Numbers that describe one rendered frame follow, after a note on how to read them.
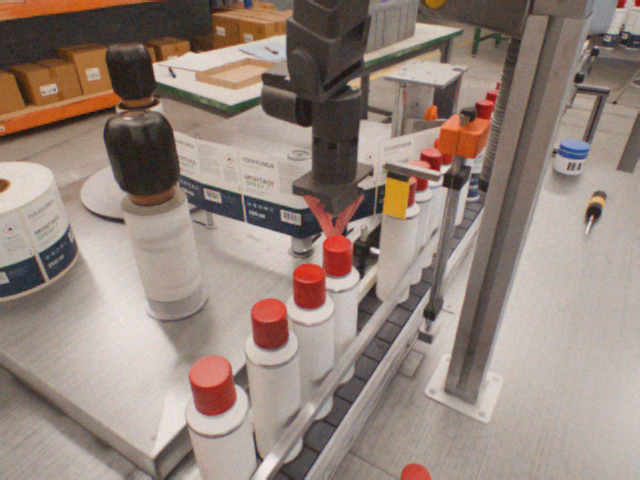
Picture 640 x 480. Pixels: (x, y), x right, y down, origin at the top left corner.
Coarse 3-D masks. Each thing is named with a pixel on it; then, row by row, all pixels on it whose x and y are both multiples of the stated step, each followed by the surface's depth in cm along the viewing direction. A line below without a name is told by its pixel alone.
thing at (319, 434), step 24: (480, 192) 103; (456, 240) 88; (432, 264) 81; (360, 312) 71; (408, 312) 71; (384, 336) 67; (360, 360) 64; (360, 384) 60; (336, 408) 57; (312, 432) 55; (312, 456) 52
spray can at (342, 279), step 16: (336, 240) 51; (336, 256) 50; (352, 256) 51; (336, 272) 51; (352, 272) 53; (336, 288) 51; (352, 288) 52; (336, 304) 52; (352, 304) 53; (336, 320) 54; (352, 320) 55; (336, 336) 55; (352, 336) 56; (336, 352) 57; (352, 368) 60
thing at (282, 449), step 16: (432, 240) 73; (416, 272) 67; (400, 288) 63; (384, 304) 61; (384, 320) 60; (368, 336) 56; (352, 352) 54; (336, 368) 52; (336, 384) 51; (320, 400) 49; (304, 416) 47; (288, 432) 46; (304, 432) 47; (288, 448) 44; (272, 464) 43
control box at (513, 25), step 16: (432, 0) 49; (448, 0) 47; (464, 0) 45; (480, 0) 43; (496, 0) 42; (512, 0) 40; (528, 0) 39; (608, 0) 41; (448, 16) 48; (464, 16) 46; (480, 16) 44; (496, 16) 42; (512, 16) 41; (608, 16) 42; (496, 32) 44; (512, 32) 41; (592, 32) 42
